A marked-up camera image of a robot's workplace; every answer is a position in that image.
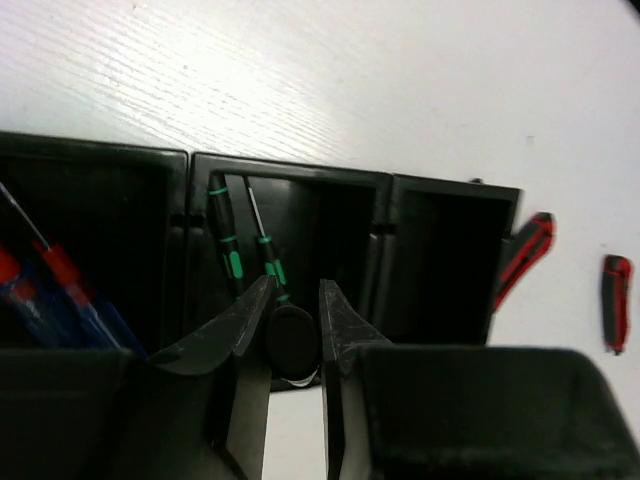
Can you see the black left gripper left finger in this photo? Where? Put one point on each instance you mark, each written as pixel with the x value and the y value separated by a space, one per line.
pixel 195 410

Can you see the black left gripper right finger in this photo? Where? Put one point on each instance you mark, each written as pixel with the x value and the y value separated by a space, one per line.
pixel 462 412

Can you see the blue red screwdriver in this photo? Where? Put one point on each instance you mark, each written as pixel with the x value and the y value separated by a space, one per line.
pixel 97 317
pixel 22 292

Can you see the green black precision screwdriver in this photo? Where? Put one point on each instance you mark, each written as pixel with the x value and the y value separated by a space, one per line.
pixel 221 220
pixel 291 336

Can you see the black three-compartment tray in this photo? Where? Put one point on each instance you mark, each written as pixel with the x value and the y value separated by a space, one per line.
pixel 416 258

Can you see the red black utility knife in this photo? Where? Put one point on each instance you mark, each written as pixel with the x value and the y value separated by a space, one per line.
pixel 530 243

